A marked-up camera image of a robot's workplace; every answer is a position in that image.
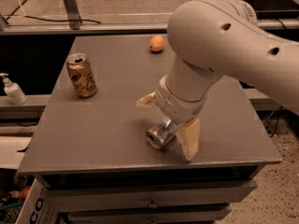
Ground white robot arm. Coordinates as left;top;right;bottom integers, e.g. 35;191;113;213
136;0;299;161

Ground orange lemon fruit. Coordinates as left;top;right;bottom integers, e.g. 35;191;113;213
149;35;164;52

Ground metal railing frame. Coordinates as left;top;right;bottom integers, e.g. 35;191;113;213
0;0;298;35

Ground white cardboard box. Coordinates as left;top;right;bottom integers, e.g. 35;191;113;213
15;180;58;224

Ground white pump bottle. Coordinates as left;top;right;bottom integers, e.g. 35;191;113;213
0;73;27;105

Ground silver redbull can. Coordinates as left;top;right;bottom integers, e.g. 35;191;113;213
146;117;178;149

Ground gold soda can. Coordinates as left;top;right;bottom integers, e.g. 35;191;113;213
65;53;97;98

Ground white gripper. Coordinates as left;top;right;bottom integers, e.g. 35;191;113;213
135;77;206;161

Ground small orange ball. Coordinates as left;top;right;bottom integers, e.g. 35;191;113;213
21;186;31;201

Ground black cable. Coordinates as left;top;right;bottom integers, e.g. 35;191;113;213
5;0;103;25

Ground grey drawer cabinet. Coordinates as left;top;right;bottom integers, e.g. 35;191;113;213
20;35;280;224

